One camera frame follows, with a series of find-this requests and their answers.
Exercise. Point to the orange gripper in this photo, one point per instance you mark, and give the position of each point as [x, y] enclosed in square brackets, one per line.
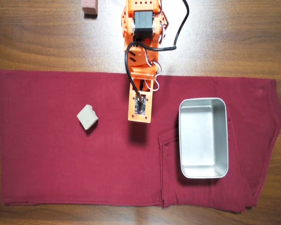
[142, 77]

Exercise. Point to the beige foam cube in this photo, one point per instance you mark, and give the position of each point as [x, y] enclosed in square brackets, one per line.
[87, 117]

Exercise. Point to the pink sponge block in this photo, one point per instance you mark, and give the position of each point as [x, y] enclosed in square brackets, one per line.
[90, 9]

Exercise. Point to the rectangular metal tray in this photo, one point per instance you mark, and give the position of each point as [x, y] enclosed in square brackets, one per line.
[203, 140]

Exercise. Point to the dark red cloth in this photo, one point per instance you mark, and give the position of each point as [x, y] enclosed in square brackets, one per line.
[49, 152]

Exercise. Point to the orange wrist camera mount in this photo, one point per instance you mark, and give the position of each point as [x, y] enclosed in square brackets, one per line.
[140, 113]

